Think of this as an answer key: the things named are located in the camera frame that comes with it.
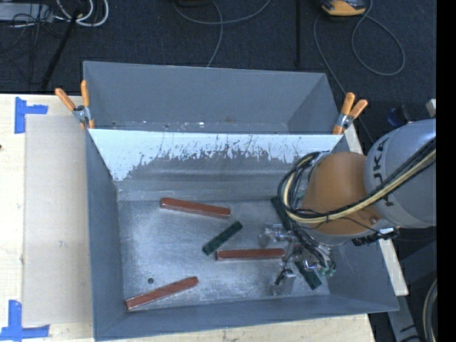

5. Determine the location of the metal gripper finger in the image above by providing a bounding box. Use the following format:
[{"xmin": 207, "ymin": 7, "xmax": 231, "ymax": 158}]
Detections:
[
  {"xmin": 257, "ymin": 224, "xmax": 288, "ymax": 248},
  {"xmin": 272, "ymin": 269, "xmax": 298, "ymax": 296}
]

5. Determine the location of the red-brown flat block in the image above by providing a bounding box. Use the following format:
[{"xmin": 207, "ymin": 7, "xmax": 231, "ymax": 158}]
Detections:
[
  {"xmin": 214, "ymin": 247, "xmax": 286, "ymax": 262},
  {"xmin": 125, "ymin": 276, "xmax": 200, "ymax": 311},
  {"xmin": 160, "ymin": 197, "xmax": 232, "ymax": 220}
]

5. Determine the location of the dark green flat block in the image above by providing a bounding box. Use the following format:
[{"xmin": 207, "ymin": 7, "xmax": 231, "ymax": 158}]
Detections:
[
  {"xmin": 270, "ymin": 195, "xmax": 292, "ymax": 232},
  {"xmin": 294, "ymin": 259, "xmax": 323, "ymax": 291},
  {"xmin": 202, "ymin": 220, "xmax": 244, "ymax": 257}
]

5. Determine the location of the grey metal bin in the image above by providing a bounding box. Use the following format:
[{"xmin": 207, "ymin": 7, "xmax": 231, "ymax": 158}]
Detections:
[{"xmin": 82, "ymin": 61, "xmax": 400, "ymax": 342}]

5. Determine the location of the pale wood board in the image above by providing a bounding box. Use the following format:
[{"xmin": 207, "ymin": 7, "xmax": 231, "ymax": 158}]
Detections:
[{"xmin": 21, "ymin": 114, "xmax": 95, "ymax": 329}]

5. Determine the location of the black cylinder on white bracket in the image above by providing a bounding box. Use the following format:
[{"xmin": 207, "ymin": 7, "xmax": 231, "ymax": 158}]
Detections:
[{"xmin": 351, "ymin": 227, "xmax": 399, "ymax": 248}]

